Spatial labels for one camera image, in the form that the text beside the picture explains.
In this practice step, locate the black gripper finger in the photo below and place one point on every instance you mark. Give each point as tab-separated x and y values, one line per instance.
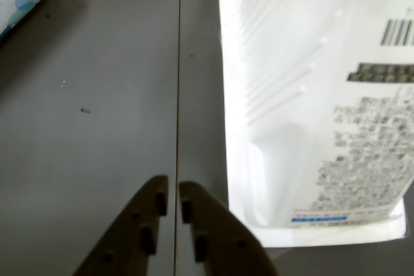
129	230
223	234

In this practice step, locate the white packaged sandwich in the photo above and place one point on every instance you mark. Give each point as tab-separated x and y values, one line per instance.
291	101

